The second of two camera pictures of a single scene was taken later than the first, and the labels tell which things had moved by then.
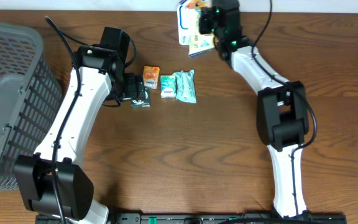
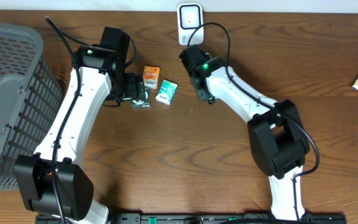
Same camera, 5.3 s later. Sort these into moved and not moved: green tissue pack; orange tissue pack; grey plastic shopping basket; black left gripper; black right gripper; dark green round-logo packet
Moved: black right gripper; green tissue pack
Not moved: grey plastic shopping basket; orange tissue pack; black left gripper; dark green round-logo packet
